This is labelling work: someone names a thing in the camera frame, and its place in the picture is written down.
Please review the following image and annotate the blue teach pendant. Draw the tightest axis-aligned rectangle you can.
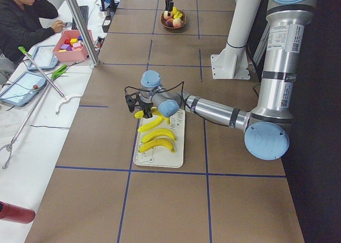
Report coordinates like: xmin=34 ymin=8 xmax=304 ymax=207
xmin=1 ymin=71 xmax=47 ymax=107
xmin=31 ymin=45 xmax=59 ymax=70

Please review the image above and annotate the yellow banana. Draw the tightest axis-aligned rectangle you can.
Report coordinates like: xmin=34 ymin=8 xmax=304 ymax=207
xmin=137 ymin=117 xmax=164 ymax=132
xmin=141 ymin=128 xmax=176 ymax=143
xmin=134 ymin=107 xmax=170 ymax=124
xmin=139 ymin=139 xmax=175 ymax=153

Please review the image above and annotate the aluminium frame post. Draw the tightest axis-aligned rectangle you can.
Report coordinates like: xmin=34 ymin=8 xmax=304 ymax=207
xmin=66 ymin=0 xmax=100 ymax=67

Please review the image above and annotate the black keyboard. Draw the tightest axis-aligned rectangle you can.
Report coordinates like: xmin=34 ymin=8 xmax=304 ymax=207
xmin=71 ymin=5 xmax=90 ymax=30

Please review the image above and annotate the brown wicker basket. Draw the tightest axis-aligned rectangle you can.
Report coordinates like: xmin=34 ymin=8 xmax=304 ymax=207
xmin=160 ymin=10 xmax=186 ymax=29

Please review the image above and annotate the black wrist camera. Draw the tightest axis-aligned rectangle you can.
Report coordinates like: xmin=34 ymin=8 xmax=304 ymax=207
xmin=125 ymin=92 xmax=140 ymax=113

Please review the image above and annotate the red bottle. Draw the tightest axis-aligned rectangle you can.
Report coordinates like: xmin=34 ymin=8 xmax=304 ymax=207
xmin=1 ymin=201 xmax=36 ymax=224

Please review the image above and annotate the yellow starfruit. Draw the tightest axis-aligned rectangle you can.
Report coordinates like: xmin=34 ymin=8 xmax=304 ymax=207
xmin=173 ymin=11 xmax=183 ymax=19

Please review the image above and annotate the pink white peach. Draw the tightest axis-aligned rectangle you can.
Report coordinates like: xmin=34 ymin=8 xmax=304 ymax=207
xmin=173 ymin=19 xmax=183 ymax=28

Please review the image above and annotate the white hook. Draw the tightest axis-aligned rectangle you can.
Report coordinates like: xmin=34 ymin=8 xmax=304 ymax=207
xmin=55 ymin=94 xmax=82 ymax=115

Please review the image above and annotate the long reacher grabber tool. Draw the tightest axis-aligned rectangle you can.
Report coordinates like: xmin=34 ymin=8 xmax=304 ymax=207
xmin=0 ymin=46 xmax=67 ymax=170

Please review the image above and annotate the pale apple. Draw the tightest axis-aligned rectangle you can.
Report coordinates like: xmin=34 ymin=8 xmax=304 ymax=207
xmin=163 ymin=11 xmax=173 ymax=20

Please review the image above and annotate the blue teach pendant near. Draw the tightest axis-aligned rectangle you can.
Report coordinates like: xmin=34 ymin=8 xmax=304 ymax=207
xmin=1 ymin=71 xmax=47 ymax=107

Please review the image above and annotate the yellow lemon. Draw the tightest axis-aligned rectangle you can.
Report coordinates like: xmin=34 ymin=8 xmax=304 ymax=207
xmin=172 ymin=6 xmax=179 ymax=14

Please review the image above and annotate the white bear tray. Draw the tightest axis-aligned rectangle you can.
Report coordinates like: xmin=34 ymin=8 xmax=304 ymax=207
xmin=133 ymin=109 xmax=185 ymax=168

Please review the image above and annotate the green clip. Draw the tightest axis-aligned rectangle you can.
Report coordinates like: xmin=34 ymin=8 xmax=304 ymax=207
xmin=51 ymin=64 xmax=68 ymax=80

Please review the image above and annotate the person in black hoodie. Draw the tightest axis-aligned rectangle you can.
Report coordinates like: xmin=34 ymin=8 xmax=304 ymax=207
xmin=1 ymin=0 xmax=66 ymax=64

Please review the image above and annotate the dark red mango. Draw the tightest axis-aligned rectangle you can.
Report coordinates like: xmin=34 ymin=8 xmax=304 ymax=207
xmin=165 ymin=18 xmax=173 ymax=28

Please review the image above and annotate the blue teach pendant far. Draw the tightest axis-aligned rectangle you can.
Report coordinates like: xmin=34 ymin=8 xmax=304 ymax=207
xmin=31 ymin=45 xmax=59 ymax=70

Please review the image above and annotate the pink bin of blocks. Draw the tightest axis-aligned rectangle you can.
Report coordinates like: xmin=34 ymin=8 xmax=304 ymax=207
xmin=53 ymin=30 xmax=88 ymax=62

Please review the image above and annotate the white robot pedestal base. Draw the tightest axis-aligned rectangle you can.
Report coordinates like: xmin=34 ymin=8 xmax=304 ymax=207
xmin=210 ymin=0 xmax=261 ymax=80

